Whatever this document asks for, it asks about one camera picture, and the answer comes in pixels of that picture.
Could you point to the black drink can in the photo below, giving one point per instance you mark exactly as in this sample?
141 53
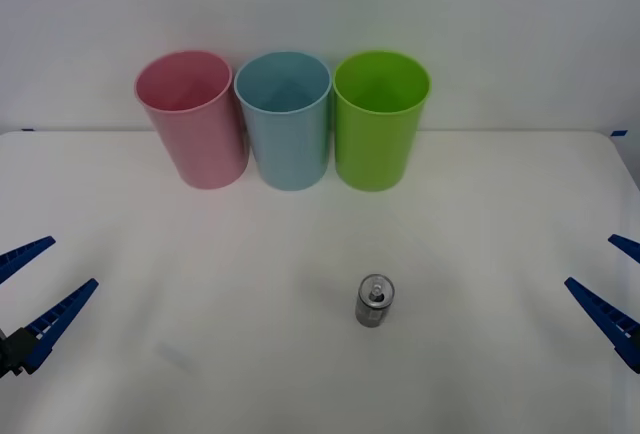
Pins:
374 306

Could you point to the pink plastic bin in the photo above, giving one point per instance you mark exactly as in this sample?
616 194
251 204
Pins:
200 149

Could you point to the green plastic bin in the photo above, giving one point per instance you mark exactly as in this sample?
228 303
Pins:
375 149

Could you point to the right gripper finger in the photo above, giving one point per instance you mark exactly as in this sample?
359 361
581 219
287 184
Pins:
607 316
627 245

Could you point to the pale blue plastic bin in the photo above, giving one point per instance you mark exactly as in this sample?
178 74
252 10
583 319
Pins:
290 149

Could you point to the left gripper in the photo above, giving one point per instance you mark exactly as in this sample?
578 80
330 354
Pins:
3 356

